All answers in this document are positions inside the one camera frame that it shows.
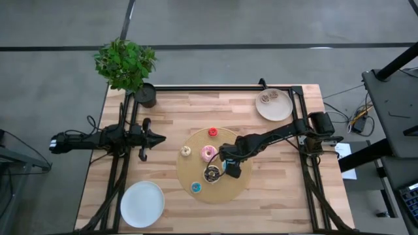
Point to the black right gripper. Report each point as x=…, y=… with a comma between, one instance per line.
x=232, y=151

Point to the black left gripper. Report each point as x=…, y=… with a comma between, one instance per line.
x=143, y=140

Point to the large blue frosted donut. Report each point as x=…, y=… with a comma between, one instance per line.
x=223, y=166

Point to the small white frosted donut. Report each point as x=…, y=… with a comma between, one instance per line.
x=182, y=151

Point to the large pink frosted donut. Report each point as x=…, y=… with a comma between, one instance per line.
x=204, y=153

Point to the small red donut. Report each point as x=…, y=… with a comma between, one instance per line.
x=209, y=132

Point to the large chocolate frosted donut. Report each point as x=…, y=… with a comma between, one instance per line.
x=212, y=180

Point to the small blue frosted donut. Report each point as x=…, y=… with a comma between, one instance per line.
x=193, y=187

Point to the small brown donut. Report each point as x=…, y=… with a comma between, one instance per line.
x=263, y=98
x=276, y=95

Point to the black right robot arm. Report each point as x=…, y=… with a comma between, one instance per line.
x=277, y=132

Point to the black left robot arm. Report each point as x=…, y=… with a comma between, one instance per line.
x=81, y=140

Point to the round woven straw placemat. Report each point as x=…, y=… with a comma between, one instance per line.
x=192, y=166

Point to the black plant pot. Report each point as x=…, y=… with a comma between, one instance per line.
x=145, y=96

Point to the beige round plate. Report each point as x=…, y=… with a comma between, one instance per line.
x=276, y=111

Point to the white round plate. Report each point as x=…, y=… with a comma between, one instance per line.
x=142, y=204

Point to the green leafy plant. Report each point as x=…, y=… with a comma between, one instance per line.
x=124, y=65

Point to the white paper sheet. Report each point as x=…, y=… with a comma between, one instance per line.
x=349, y=173

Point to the black stand beam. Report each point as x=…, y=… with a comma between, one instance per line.
x=359, y=160

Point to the black power adapter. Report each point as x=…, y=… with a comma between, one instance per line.
x=360, y=124

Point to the black caster wheel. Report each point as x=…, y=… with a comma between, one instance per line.
x=380, y=214

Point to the dark grey equipment cart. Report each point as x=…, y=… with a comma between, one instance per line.
x=401, y=98

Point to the black backlit keyboard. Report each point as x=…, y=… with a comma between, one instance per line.
x=411, y=199

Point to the black slanted pole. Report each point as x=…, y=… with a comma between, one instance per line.
x=396, y=62

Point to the black aluminium table frame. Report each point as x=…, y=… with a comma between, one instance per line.
x=222, y=88

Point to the black bracket mount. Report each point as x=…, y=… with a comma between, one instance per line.
x=262, y=84

